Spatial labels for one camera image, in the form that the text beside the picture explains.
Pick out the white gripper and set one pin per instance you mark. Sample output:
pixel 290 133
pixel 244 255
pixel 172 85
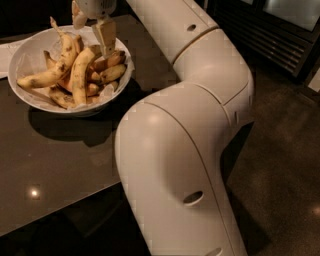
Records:
pixel 96 6

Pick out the large curved yellow banana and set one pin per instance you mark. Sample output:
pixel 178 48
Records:
pixel 79 72

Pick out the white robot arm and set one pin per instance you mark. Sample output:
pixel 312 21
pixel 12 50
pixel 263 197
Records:
pixel 168 146

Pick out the long spotted yellow banana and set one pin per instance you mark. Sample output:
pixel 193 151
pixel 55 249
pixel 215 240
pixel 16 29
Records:
pixel 50 76

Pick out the small upper orange banana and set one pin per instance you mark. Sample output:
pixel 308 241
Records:
pixel 118 57

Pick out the small middle yellow banana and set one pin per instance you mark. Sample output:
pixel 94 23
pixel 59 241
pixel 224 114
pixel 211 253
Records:
pixel 108 75

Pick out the white paper bowl liner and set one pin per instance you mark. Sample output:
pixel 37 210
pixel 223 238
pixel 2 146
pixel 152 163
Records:
pixel 108 91

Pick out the orange banana under pile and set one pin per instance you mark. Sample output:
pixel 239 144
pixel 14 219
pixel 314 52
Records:
pixel 92 87

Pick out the white bowl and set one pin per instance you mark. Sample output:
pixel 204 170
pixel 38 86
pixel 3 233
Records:
pixel 33 56

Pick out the spotted bottom banana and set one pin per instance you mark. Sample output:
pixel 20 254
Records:
pixel 66 101

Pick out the white paper napkin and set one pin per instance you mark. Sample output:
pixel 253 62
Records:
pixel 6 53

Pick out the dark slatted cabinet vent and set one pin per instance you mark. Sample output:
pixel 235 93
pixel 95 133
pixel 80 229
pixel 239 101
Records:
pixel 287 32

